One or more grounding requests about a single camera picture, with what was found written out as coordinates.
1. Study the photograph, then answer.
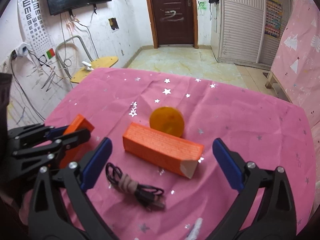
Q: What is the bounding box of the small orange box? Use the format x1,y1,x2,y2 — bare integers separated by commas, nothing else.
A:
59,114,94,168

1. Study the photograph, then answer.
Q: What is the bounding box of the black usb cable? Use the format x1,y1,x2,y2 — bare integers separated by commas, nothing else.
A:
105,162,167,212

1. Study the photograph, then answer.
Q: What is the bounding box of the orange cardboard box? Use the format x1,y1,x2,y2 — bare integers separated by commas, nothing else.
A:
123,122,204,179

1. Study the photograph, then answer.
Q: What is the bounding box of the white power strip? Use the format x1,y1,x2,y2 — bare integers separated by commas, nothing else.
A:
11,42,31,59

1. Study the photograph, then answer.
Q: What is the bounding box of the white object on chair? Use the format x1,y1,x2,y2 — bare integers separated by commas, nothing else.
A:
82,61,94,72

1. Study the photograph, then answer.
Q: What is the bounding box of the pink star tablecloth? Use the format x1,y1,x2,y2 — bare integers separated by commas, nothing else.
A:
46,68,316,239

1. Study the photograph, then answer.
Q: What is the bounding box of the eye chart poster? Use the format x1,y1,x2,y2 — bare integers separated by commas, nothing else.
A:
17,0,55,61

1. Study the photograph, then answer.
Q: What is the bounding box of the orange round lid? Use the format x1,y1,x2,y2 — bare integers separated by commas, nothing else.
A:
149,106,184,138

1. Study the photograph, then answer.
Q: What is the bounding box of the dark brown door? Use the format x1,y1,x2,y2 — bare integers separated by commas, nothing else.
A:
146,0,199,48

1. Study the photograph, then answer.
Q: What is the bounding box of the white louvered wardrobe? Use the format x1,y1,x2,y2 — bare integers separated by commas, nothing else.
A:
211,0,291,67

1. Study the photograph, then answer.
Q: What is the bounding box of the colourful grid poster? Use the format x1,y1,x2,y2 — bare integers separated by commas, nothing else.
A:
265,0,283,38

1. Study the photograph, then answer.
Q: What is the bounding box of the wooden bed frame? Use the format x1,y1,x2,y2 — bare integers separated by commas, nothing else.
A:
263,70,292,103

